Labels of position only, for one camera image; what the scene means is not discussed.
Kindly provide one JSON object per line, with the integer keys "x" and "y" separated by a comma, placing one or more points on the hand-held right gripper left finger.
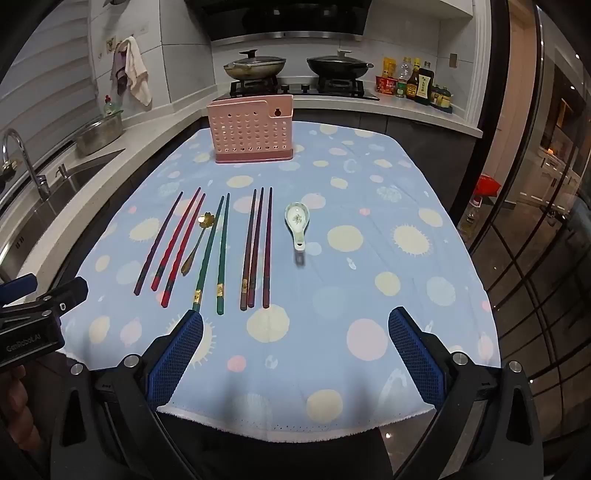
{"x": 178, "y": 355}

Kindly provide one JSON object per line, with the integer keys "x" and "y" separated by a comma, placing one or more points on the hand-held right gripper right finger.
{"x": 415, "y": 355}

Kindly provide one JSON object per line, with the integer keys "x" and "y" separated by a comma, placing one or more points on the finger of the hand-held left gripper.
{"x": 64, "y": 295}
{"x": 16, "y": 286}

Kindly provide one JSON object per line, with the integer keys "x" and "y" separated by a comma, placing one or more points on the green chopstick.
{"x": 225, "y": 254}
{"x": 208, "y": 255}

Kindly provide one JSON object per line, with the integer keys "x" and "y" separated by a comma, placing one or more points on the dark purple chopstick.
{"x": 159, "y": 242}

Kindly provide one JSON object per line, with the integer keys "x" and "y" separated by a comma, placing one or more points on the brown chopstick with gold band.
{"x": 256, "y": 247}
{"x": 249, "y": 249}

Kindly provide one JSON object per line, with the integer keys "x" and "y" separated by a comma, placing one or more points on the gold flower-shaped spoon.
{"x": 207, "y": 220}

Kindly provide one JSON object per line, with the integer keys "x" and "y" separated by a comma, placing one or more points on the dark red chopstick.
{"x": 268, "y": 247}

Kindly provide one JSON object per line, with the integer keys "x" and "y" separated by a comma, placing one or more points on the white ceramic soup spoon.
{"x": 295, "y": 217}

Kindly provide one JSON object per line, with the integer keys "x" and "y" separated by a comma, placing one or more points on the pink perforated utensil holder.
{"x": 249, "y": 134}

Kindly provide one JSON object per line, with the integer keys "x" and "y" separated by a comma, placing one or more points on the person's left hand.
{"x": 18, "y": 401}

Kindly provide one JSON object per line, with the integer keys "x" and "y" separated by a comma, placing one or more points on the stainless steel sink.
{"x": 46, "y": 207}

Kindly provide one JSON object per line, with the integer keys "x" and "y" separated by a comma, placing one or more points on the blue printed tablecloth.
{"x": 332, "y": 281}

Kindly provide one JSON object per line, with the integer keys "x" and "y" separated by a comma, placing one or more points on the chrome kitchen faucet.
{"x": 27, "y": 166}

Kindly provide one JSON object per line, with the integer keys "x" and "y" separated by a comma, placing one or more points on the small chrome sink tap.
{"x": 62, "y": 171}

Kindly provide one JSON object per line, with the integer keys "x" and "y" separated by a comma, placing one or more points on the bottle on floor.
{"x": 474, "y": 214}

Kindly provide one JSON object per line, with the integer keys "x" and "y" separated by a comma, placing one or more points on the glass sliding door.
{"x": 531, "y": 230}

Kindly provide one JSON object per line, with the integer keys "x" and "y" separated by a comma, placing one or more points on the red bag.
{"x": 488, "y": 184}

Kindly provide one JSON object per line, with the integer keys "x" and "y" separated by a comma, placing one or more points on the green dish soap bottle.
{"x": 111, "y": 107}

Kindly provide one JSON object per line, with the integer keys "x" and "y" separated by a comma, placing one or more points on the purple hanging cloth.
{"x": 118, "y": 69}

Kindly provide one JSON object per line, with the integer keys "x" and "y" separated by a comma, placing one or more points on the white hanging towel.
{"x": 138, "y": 69}

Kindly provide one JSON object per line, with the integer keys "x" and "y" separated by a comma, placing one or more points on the small seasoning jars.
{"x": 442, "y": 98}

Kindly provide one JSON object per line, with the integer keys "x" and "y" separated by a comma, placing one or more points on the large dark soy sauce bottle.
{"x": 425, "y": 87}

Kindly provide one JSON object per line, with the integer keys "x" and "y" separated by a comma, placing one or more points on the red round tub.
{"x": 386, "y": 86}

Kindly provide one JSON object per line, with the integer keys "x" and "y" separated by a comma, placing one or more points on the dark sauce bottle yellow cap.
{"x": 412, "y": 83}

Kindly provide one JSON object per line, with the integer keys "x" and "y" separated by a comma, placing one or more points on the clear plastic bottle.
{"x": 403, "y": 78}

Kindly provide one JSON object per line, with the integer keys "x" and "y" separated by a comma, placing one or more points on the black gas stove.
{"x": 300, "y": 90}

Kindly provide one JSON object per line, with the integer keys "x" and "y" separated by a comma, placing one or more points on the yellow seasoning packet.
{"x": 389, "y": 67}

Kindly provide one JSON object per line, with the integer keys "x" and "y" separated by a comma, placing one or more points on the grey wok with lid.
{"x": 255, "y": 67}

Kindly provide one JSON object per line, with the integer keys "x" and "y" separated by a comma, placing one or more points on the black wok with lid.
{"x": 339, "y": 65}

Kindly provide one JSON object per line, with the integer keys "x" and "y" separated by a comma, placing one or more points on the black range hood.
{"x": 286, "y": 21}

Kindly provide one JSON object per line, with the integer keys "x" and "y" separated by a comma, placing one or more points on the wall socket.
{"x": 111, "y": 43}

